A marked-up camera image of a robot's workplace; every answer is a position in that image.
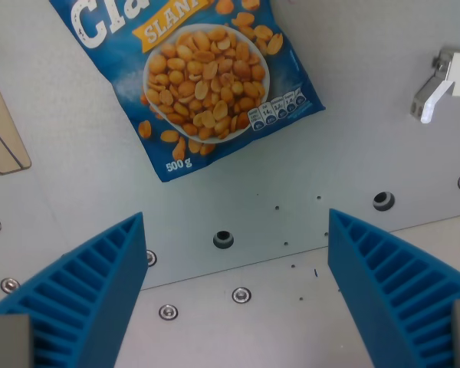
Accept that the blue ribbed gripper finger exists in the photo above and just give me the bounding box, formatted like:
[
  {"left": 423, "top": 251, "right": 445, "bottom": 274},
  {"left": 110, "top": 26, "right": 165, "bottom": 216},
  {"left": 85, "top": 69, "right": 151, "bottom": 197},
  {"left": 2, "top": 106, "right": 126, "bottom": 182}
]
[
  {"left": 327, "top": 208, "right": 460, "bottom": 368},
  {"left": 0, "top": 211, "right": 149, "bottom": 368}
]

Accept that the light wooden board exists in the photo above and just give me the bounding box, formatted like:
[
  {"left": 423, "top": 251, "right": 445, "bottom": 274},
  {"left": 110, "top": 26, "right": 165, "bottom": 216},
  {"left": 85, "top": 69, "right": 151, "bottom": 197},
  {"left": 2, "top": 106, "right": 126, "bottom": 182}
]
[{"left": 0, "top": 57, "right": 32, "bottom": 176}]

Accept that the blue salted peanuts bag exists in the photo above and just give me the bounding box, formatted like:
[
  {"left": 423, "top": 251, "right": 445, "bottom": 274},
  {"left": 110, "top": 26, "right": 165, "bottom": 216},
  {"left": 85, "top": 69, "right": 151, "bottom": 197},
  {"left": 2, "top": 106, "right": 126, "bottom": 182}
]
[{"left": 48, "top": 0, "right": 327, "bottom": 184}]

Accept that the white and grey metal bracket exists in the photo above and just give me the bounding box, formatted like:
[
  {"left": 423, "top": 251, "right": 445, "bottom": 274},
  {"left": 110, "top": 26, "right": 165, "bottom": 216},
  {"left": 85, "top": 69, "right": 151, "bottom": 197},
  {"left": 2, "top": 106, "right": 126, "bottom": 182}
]
[{"left": 408, "top": 47, "right": 460, "bottom": 124}]

